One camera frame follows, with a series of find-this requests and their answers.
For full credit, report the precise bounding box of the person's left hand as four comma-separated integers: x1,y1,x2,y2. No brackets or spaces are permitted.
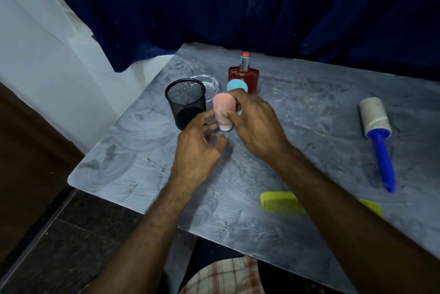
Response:
168,110,228,191

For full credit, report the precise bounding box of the person's right hand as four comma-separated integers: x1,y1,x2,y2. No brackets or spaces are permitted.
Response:
225,89,291,167

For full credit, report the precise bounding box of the pink bottle white cap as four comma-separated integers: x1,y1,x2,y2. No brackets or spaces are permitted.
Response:
213,93,236,132

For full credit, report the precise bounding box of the light blue bottle white cap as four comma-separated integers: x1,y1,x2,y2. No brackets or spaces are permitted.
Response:
226,79,249,116

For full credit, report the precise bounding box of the red perfume bottle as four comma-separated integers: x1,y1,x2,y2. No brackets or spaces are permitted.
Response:
228,52,260,95

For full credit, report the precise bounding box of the black mesh cup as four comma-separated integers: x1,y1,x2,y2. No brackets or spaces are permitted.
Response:
165,78,207,131

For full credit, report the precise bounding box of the clear glass ashtray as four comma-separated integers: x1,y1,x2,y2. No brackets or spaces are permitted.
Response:
191,74,220,103

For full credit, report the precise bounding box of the yellow-green comb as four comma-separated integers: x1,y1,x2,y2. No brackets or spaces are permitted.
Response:
259,190,384,218

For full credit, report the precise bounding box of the white lint roll refill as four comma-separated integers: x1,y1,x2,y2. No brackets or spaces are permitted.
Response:
358,97,392,137

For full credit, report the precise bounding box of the blue lint roller handle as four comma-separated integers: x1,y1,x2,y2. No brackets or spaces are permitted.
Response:
366,129,396,193

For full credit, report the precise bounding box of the person's left forearm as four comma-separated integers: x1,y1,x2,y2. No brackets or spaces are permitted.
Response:
84,180,197,294

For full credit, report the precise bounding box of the person's right forearm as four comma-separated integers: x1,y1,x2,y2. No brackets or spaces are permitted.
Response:
271,147,440,294

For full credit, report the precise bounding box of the dark blue curtain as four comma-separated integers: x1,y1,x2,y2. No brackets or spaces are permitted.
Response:
34,0,440,81

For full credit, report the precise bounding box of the plaid shirt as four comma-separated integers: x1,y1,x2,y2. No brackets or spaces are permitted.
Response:
178,256,265,294

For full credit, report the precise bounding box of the brown wooden panel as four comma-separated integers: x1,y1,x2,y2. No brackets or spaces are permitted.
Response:
0,82,85,263

